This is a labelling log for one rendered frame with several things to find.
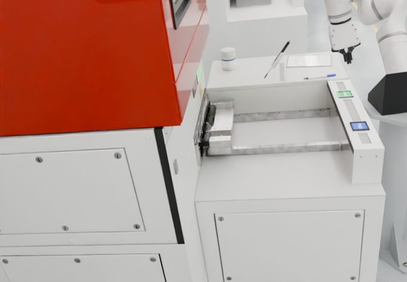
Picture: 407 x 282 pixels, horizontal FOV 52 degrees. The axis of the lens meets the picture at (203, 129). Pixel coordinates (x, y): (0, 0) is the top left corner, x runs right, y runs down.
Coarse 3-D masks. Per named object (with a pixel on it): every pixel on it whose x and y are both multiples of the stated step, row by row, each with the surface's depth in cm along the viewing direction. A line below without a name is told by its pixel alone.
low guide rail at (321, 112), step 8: (272, 112) 185; (280, 112) 184; (288, 112) 184; (296, 112) 183; (304, 112) 182; (312, 112) 181; (320, 112) 181; (240, 120) 187; (248, 120) 187; (256, 120) 186
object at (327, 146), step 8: (280, 144) 162; (288, 144) 161; (296, 144) 160; (304, 144) 160; (312, 144) 159; (320, 144) 158; (328, 144) 158; (336, 144) 157; (208, 152) 165; (232, 152) 164; (240, 152) 164; (248, 152) 163; (256, 152) 163; (264, 152) 162; (272, 152) 162; (280, 152) 162; (288, 152) 161
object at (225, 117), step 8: (216, 112) 186; (224, 112) 185; (232, 112) 184; (216, 120) 179; (224, 120) 178; (232, 120) 177; (232, 128) 172; (232, 136) 170; (216, 152) 160; (224, 152) 160
